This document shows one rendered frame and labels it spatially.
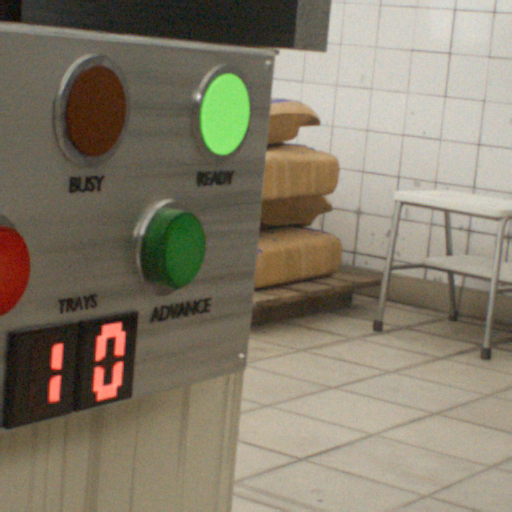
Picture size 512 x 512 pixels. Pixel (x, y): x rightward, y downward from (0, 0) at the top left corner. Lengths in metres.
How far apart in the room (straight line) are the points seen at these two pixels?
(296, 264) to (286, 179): 0.29
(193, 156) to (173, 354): 0.08
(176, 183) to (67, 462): 0.12
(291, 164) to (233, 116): 3.76
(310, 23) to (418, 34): 4.27
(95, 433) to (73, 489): 0.02
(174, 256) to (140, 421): 0.10
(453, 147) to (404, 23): 0.48
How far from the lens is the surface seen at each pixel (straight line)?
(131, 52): 0.50
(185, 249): 0.52
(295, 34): 0.59
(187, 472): 0.62
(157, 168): 0.51
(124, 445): 0.58
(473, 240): 4.76
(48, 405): 0.48
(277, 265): 4.27
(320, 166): 4.48
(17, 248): 0.45
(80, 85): 0.47
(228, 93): 0.54
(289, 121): 4.49
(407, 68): 4.88
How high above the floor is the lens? 0.84
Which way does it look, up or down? 8 degrees down
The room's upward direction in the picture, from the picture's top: 5 degrees clockwise
